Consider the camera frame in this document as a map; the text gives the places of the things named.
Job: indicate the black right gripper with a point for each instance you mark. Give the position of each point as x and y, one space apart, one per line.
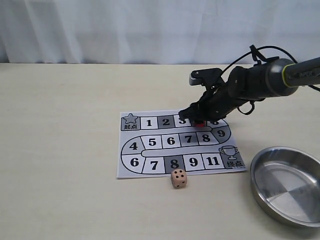
244 85

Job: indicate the paper game board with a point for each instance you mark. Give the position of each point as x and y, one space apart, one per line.
155 143

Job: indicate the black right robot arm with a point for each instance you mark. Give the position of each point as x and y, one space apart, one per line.
278 78

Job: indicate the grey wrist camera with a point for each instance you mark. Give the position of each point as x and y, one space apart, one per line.
210 77

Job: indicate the white curtain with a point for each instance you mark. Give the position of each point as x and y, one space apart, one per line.
154 31

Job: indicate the beige wooden die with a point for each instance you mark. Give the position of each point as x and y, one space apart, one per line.
178 178

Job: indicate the red cylinder game piece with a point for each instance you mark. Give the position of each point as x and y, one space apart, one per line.
197 123

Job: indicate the metal round tray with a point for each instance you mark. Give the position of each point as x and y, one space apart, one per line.
285 183

